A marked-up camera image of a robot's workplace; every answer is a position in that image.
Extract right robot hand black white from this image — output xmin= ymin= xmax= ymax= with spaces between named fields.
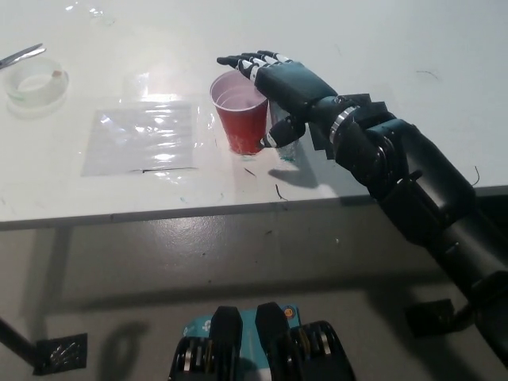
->
xmin=217 ymin=50 xmax=339 ymax=150

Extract red plastic cup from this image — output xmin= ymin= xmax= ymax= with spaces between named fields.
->
xmin=209 ymin=70 xmax=270 ymax=156

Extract crumpled clear tape strip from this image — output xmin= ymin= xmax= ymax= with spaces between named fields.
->
xmin=65 ymin=2 xmax=117 ymax=28

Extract black floor tape patch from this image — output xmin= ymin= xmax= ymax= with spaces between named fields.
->
xmin=403 ymin=299 xmax=457 ymax=339
xmin=33 ymin=333 xmax=89 ymax=376

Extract clear plastic sheet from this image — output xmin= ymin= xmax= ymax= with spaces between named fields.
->
xmin=81 ymin=101 xmax=199 ymax=178

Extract clear tape roll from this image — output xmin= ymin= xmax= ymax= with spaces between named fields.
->
xmin=2 ymin=57 xmax=71 ymax=109

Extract clear hand soap pump bottle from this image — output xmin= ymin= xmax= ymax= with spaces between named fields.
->
xmin=268 ymin=101 xmax=300 ymax=160

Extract silver scissors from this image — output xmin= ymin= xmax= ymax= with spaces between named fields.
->
xmin=0 ymin=42 xmax=45 ymax=71

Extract black tape square patch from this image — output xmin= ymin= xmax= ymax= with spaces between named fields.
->
xmin=310 ymin=93 xmax=394 ymax=160

